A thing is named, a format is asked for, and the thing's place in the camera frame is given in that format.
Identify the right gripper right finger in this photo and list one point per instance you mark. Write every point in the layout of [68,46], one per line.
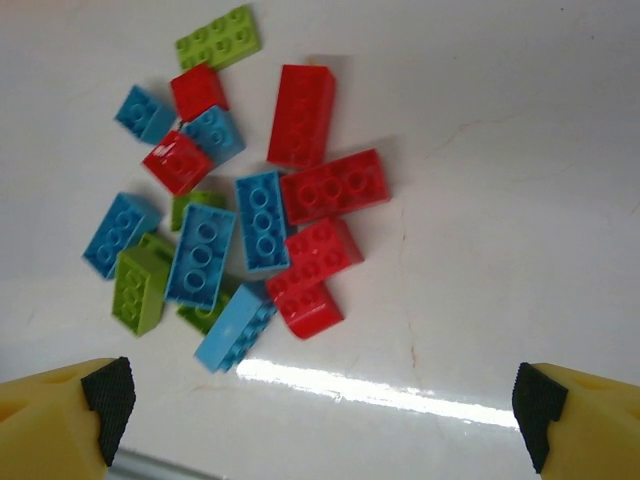
[590,430]

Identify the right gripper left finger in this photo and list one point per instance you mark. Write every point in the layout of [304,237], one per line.
[45,425]

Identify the long blue lego brick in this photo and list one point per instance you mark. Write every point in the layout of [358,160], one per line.
[232,325]
[262,220]
[120,235]
[200,255]

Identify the small green lego brick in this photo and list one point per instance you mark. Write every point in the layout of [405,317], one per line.
[200,197]

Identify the small red lego brick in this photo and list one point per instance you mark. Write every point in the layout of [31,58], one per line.
[177,162]
[307,305]
[322,250]
[197,90]

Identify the small blue lego brick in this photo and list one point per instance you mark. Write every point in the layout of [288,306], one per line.
[142,112]
[217,132]

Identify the long red lego brick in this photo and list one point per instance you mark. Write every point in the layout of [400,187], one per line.
[300,115]
[335,187]

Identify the green two-by-four lego brick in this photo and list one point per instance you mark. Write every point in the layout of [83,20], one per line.
[220,37]

